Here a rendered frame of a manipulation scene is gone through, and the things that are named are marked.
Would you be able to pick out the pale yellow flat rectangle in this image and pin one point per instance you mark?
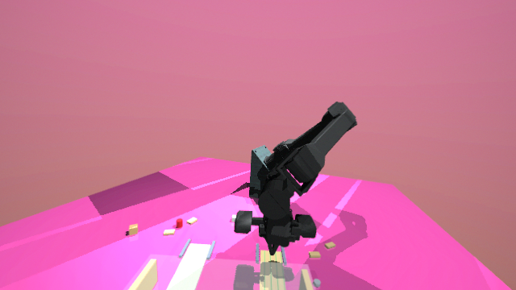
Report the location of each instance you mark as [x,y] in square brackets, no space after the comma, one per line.
[191,221]

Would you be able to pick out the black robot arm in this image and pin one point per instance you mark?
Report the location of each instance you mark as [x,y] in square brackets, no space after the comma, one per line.
[304,158]

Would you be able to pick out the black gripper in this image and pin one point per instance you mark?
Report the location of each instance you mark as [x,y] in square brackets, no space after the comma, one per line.
[244,222]

